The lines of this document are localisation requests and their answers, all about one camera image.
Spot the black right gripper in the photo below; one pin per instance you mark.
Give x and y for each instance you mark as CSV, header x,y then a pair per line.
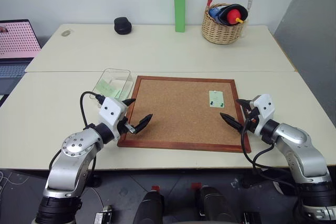
x,y
251,123

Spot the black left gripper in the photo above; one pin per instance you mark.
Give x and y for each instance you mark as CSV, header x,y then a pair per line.
x,y
126,127

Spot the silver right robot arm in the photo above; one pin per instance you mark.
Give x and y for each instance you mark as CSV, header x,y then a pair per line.
x,y
302,155

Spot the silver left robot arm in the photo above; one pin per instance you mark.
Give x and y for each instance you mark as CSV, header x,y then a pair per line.
x,y
71,161

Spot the small green card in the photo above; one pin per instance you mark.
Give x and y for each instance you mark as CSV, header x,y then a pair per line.
x,y
217,100

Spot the wood-framed cork board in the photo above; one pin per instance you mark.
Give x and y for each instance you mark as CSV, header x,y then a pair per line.
x,y
181,111

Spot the clear plastic container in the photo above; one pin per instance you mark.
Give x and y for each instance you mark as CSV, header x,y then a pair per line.
x,y
123,77

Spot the red tag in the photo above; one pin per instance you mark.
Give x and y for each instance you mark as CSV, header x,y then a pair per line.
x,y
195,185
155,188

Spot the black round case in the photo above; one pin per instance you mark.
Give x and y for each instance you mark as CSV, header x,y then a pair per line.
x,y
122,26

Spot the red ball with yellow tip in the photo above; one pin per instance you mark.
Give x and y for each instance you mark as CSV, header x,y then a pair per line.
x,y
233,16

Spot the dark rounded shape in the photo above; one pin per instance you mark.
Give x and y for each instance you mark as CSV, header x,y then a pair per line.
x,y
214,205
148,208

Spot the blue item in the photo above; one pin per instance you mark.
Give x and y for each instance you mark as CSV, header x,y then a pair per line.
x,y
214,14

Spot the black curved item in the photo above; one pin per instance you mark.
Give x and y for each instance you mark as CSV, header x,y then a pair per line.
x,y
237,7

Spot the small grey round object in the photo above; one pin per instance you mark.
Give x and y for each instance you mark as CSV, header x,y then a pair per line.
x,y
65,33

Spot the tall green block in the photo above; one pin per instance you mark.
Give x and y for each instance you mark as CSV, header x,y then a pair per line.
x,y
179,9

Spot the laptop with pink screen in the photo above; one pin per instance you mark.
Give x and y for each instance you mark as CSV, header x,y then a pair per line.
x,y
15,43

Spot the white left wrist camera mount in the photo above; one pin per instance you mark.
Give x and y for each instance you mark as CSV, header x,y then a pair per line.
x,y
111,113

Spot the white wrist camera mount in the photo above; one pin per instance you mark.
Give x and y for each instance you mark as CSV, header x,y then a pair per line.
x,y
265,111
111,113

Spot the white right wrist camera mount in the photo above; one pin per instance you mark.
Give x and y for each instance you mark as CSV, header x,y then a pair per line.
x,y
265,111

